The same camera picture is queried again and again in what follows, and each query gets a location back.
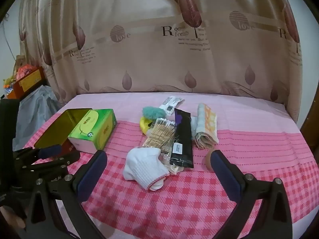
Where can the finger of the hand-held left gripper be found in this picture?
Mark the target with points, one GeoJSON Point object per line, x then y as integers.
{"type": "Point", "coordinates": [67, 158]}
{"type": "Point", "coordinates": [51, 151]}

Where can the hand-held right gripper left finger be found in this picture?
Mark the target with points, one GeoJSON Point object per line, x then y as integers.
{"type": "Point", "coordinates": [91, 175]}

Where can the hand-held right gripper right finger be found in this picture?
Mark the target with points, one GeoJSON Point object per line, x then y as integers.
{"type": "Point", "coordinates": [223, 173]}

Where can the beige makeup sponge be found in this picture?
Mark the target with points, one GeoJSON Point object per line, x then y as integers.
{"type": "Point", "coordinates": [208, 160]}

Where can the gold tin box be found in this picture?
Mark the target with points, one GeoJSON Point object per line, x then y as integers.
{"type": "Point", "coordinates": [57, 127]}

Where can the snack packets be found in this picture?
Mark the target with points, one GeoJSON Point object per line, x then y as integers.
{"type": "Point", "coordinates": [206, 127]}

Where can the white knit glove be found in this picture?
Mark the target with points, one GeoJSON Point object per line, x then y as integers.
{"type": "Point", "coordinates": [144, 166]}

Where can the black packet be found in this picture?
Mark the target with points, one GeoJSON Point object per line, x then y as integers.
{"type": "Point", "coordinates": [182, 134]}

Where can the cotton swab packet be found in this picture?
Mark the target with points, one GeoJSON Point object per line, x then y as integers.
{"type": "Point", "coordinates": [159, 134]}

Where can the white packet with barcode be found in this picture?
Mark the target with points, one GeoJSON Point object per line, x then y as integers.
{"type": "Point", "coordinates": [172, 103]}

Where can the pink checked bed sheet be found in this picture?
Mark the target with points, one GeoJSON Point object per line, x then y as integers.
{"type": "Point", "coordinates": [249, 142]}

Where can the green tissue box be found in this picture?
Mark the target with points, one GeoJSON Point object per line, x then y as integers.
{"type": "Point", "coordinates": [94, 127]}

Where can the grey plastic bag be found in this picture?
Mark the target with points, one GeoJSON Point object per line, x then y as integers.
{"type": "Point", "coordinates": [37, 107]}

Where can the yellow plush item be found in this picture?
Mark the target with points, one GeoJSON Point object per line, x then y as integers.
{"type": "Point", "coordinates": [144, 127]}

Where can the orange cardboard box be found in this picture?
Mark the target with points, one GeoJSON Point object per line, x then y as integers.
{"type": "Point", "coordinates": [27, 82]}

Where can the teal fluffy scrunchie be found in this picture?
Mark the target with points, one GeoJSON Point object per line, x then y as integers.
{"type": "Point", "coordinates": [152, 112]}

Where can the beige leaf print curtain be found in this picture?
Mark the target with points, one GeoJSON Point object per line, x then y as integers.
{"type": "Point", "coordinates": [149, 54]}

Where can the brown wooden frame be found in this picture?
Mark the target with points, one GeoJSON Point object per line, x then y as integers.
{"type": "Point", "coordinates": [311, 134]}

